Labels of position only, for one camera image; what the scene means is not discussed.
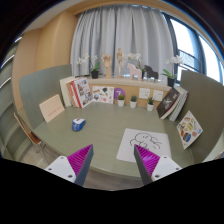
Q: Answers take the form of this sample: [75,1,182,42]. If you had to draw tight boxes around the white wall socket plate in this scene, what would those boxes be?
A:
[152,89,165,102]
[138,87,152,100]

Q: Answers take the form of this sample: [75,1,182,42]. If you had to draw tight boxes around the green felt desk partition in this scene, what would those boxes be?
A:
[179,69,224,164]
[18,64,73,131]

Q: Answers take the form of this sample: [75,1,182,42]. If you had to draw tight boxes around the wooden artist mannequin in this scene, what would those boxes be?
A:
[115,47,126,79]

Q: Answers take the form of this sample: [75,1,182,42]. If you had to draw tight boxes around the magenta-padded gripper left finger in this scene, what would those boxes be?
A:
[44,143,95,187]

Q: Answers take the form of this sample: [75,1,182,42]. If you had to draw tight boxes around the grey curtain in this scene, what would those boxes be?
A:
[69,3,176,79]

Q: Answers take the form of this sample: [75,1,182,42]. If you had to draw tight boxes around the green shelf unit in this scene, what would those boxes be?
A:
[0,43,34,161]

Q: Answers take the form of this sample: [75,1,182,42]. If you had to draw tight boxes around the small plant in white pot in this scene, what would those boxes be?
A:
[129,95,138,109]
[117,94,126,108]
[146,96,156,112]

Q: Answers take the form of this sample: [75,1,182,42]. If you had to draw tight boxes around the brown book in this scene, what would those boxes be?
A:
[65,81,79,108]

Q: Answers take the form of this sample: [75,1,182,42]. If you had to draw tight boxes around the round purple number sign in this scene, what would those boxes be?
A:
[113,87,127,101]

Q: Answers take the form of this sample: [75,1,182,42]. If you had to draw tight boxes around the thick white book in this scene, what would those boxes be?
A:
[168,87,190,122]

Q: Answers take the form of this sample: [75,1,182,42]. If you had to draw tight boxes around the black horse figure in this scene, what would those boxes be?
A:
[143,64,160,81]

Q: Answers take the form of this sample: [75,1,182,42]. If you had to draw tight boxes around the dark-framed window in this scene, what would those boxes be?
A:
[163,13,224,84]

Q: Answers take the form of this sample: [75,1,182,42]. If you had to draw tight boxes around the white mouse pad with drawing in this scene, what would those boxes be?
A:
[116,128,173,164]

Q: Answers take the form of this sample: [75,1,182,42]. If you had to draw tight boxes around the wooden hand model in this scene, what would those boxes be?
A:
[101,53,113,80]

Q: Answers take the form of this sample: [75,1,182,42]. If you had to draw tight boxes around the wooden desk back shelf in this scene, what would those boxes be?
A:
[87,77,173,109]

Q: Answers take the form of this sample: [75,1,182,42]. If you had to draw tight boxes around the pink horse figure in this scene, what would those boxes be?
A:
[126,63,143,81]

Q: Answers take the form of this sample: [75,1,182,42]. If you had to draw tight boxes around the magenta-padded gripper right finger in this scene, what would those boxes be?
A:
[133,144,183,186]

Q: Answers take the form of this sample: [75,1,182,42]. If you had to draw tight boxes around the white sheet of mixed stickers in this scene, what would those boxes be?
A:
[91,85,115,105]

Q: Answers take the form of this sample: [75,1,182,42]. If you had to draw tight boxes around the blue and white computer mouse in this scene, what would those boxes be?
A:
[71,117,87,132]

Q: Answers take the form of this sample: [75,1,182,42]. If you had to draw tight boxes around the red-spined photo cover book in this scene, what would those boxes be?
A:
[69,77,94,109]

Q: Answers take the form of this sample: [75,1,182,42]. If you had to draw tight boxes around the white orchid in black pot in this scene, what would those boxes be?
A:
[127,52,148,79]
[160,55,185,88]
[76,53,101,80]

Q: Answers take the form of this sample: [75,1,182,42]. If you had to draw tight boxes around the colourful food sticker sheet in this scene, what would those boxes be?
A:
[176,110,204,150]

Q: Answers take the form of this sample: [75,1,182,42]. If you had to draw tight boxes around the black cover book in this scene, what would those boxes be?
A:
[156,87,182,120]

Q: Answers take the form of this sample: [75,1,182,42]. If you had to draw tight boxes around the pale pink booklet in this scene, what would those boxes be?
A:
[38,93,66,124]

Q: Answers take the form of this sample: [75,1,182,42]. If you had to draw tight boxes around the wooden chair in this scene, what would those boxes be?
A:
[13,111,48,158]

